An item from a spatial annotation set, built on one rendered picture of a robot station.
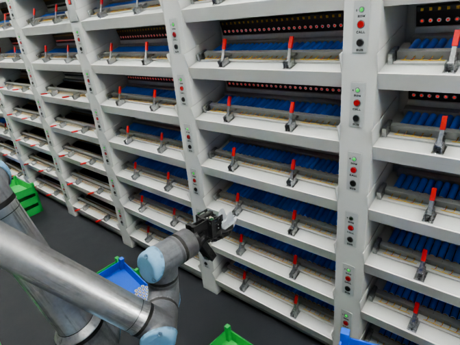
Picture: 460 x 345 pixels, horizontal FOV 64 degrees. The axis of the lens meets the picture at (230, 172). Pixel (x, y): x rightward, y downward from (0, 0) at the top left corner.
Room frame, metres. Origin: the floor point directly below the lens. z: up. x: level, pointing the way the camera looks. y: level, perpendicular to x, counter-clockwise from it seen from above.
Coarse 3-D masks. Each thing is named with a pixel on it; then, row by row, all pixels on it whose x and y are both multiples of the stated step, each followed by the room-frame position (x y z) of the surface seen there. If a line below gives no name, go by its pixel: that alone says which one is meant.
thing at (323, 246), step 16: (208, 192) 1.44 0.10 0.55; (208, 208) 1.41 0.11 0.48; (224, 208) 1.38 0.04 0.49; (240, 224) 1.30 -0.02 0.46; (256, 224) 1.24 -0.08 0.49; (272, 224) 1.22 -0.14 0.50; (304, 224) 1.17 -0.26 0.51; (288, 240) 1.14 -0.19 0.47; (304, 240) 1.10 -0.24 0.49; (320, 240) 1.08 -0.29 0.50; (336, 240) 1.01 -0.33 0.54
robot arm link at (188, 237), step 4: (176, 232) 0.94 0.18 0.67; (180, 232) 0.93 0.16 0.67; (184, 232) 0.93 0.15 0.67; (188, 232) 0.93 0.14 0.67; (180, 236) 0.91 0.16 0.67; (184, 236) 0.91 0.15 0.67; (188, 236) 0.92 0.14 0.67; (192, 236) 0.92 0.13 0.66; (184, 240) 0.90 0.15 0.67; (188, 240) 0.90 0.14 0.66; (192, 240) 0.91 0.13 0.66; (196, 240) 0.92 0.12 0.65; (188, 244) 0.89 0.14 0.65; (192, 244) 0.90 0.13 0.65; (196, 244) 0.91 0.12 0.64; (188, 248) 0.89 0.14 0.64; (192, 248) 0.90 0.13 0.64; (196, 248) 0.91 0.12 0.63; (192, 252) 0.89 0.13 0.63; (196, 252) 0.91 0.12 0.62; (192, 256) 0.90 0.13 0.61
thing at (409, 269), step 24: (384, 240) 1.01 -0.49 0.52; (408, 240) 0.97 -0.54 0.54; (432, 240) 0.95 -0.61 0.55; (384, 264) 0.92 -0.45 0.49; (408, 264) 0.90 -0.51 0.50; (432, 264) 0.88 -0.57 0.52; (456, 264) 0.84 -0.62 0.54; (408, 288) 0.86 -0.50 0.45; (432, 288) 0.81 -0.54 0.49; (456, 288) 0.79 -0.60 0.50
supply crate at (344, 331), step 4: (344, 328) 0.63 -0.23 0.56; (340, 332) 0.62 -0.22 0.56; (344, 332) 0.62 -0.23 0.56; (348, 332) 0.62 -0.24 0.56; (340, 336) 0.62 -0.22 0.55; (344, 336) 0.62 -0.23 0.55; (348, 336) 0.61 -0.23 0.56; (340, 340) 0.62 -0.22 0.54; (344, 340) 0.62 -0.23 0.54; (348, 340) 0.61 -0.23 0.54; (352, 340) 0.62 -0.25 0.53; (356, 340) 0.62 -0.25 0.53; (360, 340) 0.62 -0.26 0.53; (340, 344) 0.61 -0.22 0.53; (344, 344) 0.62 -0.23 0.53; (348, 344) 0.61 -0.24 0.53; (352, 344) 0.62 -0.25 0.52; (356, 344) 0.62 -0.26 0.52; (360, 344) 0.62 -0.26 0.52; (364, 344) 0.61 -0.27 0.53; (368, 344) 0.61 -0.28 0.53; (372, 344) 0.60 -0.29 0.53; (376, 344) 0.60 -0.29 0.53
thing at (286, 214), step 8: (224, 192) 1.45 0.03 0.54; (232, 200) 1.41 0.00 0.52; (240, 200) 1.37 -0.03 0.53; (248, 200) 1.35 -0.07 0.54; (248, 208) 1.33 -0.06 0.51; (256, 208) 1.32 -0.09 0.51; (264, 208) 1.29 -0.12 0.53; (272, 208) 1.27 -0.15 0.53; (272, 216) 1.24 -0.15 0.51; (288, 216) 1.21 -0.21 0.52; (296, 216) 1.19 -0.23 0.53; (304, 216) 1.18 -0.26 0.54; (312, 224) 1.14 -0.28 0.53; (320, 224) 1.12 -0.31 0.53; (328, 224) 1.12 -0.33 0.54; (320, 232) 1.10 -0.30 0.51; (336, 232) 1.08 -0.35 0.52
